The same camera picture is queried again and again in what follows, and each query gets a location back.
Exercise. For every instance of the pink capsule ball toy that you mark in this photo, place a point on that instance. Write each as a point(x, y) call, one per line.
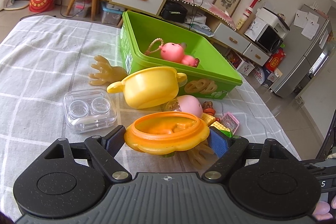
point(186, 103)

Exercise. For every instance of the orange toy pot lid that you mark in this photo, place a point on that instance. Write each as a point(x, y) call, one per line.
point(166, 132)

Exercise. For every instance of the black microwave oven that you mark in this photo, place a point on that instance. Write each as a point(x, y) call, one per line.
point(269, 39)

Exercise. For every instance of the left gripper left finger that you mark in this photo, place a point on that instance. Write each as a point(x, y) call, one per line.
point(113, 141)

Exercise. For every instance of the yellow toy pot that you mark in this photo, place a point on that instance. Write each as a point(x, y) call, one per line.
point(149, 87)

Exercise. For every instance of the pink pig toy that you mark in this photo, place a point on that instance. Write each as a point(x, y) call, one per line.
point(172, 52)

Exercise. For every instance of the green plastic storage box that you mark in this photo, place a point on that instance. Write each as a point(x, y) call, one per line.
point(149, 42)

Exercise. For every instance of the yellow toy corn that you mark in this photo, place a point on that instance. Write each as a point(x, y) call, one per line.
point(211, 121)

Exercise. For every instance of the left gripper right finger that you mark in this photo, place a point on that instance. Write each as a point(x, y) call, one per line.
point(219, 142)

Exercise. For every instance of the small brown figurine toy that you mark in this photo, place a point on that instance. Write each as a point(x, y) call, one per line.
point(208, 108)

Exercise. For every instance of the low white tv cabinet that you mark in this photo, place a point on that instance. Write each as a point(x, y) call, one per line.
point(223, 32)

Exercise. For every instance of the small pink toy box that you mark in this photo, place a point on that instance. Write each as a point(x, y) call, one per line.
point(229, 120)

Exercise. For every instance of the silver refrigerator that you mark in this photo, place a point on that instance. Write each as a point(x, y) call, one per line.
point(308, 37)

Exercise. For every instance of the beige rubber hand toy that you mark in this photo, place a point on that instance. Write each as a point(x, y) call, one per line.
point(107, 74)

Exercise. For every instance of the clear contact lens case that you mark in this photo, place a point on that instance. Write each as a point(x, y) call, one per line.
point(89, 110)

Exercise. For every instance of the black handbag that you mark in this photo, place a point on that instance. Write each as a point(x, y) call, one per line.
point(173, 11)

